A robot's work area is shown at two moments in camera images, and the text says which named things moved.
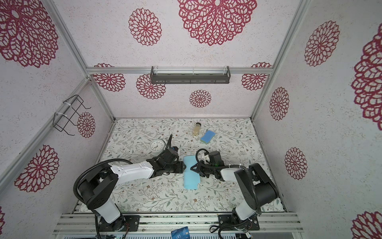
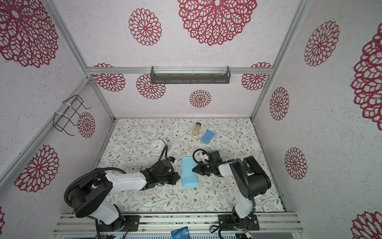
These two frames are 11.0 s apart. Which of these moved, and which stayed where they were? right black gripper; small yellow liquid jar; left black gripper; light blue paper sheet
Moved: left black gripper
Stayed: light blue paper sheet; right black gripper; small yellow liquid jar
